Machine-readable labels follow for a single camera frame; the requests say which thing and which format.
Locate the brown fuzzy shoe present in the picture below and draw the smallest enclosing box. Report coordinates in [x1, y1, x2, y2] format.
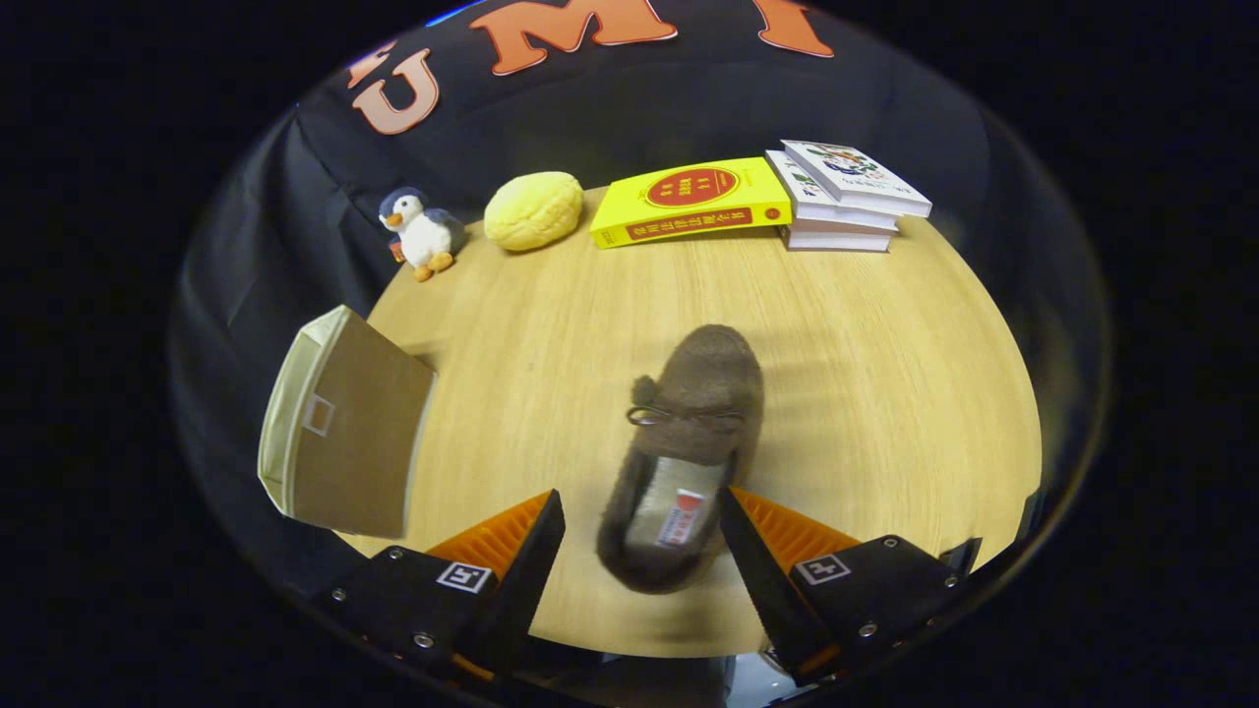
[596, 324, 766, 595]

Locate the penguin plush toy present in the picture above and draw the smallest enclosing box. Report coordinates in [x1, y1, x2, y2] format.
[379, 187, 465, 283]

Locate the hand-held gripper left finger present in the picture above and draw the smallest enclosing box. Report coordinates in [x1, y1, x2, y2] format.
[313, 489, 568, 686]

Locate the white book with illustrated cover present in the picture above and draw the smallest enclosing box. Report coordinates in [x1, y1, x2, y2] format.
[782, 140, 933, 219]

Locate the yellow bun plush toy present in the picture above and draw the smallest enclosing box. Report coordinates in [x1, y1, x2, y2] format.
[483, 171, 584, 253]

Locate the brown fabric storage box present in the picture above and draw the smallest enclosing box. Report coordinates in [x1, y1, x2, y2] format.
[258, 304, 437, 541]

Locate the yellow book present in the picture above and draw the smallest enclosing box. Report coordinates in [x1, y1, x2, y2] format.
[590, 157, 794, 250]

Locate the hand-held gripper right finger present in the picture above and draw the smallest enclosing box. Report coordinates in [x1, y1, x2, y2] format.
[718, 487, 972, 687]

